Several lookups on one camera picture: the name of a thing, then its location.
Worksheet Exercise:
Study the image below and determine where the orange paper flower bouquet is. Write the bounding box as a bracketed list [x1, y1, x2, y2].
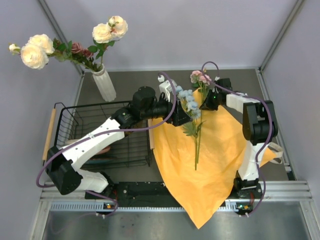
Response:
[151, 87, 278, 230]

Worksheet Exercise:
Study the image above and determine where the grey cable duct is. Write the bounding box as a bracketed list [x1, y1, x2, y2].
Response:
[50, 201, 252, 213]

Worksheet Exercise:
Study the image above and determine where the blue flower stem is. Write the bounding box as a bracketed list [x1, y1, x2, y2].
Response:
[175, 85, 204, 170]

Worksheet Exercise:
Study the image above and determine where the white ribbed ceramic vase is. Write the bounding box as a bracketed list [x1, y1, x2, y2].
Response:
[92, 63, 117, 102]

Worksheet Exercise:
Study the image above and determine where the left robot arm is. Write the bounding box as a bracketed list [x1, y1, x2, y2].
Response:
[45, 86, 192, 199]

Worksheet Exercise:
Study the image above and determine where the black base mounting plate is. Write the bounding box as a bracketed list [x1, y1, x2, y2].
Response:
[84, 181, 238, 207]

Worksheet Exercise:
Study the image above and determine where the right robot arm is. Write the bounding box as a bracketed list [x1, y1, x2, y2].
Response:
[200, 78, 278, 198]

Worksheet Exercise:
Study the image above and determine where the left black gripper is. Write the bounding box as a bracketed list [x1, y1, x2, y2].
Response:
[141, 92, 193, 127]

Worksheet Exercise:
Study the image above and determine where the cream printed ribbon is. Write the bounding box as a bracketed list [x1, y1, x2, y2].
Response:
[268, 142, 284, 165]

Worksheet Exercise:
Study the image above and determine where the mauve rose stem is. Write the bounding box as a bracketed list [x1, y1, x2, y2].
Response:
[71, 42, 101, 72]

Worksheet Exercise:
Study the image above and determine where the cream rose stem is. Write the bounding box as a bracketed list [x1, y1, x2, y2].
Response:
[87, 15, 129, 65]
[8, 34, 84, 70]

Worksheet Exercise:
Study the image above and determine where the black wire dish rack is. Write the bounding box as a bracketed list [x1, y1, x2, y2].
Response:
[53, 101, 152, 172]

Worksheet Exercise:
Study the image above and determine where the pink rose stem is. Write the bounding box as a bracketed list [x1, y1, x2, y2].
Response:
[190, 70, 212, 102]

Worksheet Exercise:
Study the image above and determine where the pink rimmed plate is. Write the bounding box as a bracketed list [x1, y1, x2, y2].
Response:
[97, 146, 111, 155]

